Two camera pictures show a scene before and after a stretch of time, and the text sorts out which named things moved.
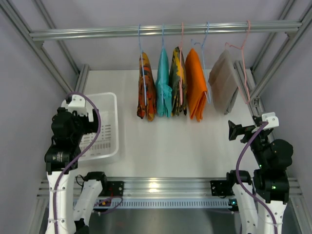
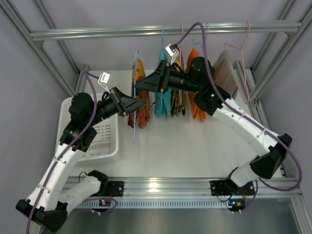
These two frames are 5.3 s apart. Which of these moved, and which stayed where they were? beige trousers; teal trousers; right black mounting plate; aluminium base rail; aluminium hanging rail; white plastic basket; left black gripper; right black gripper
Moved: right black gripper; left black gripper
Stayed: white plastic basket; teal trousers; aluminium hanging rail; beige trousers; aluminium base rail; right black mounting plate
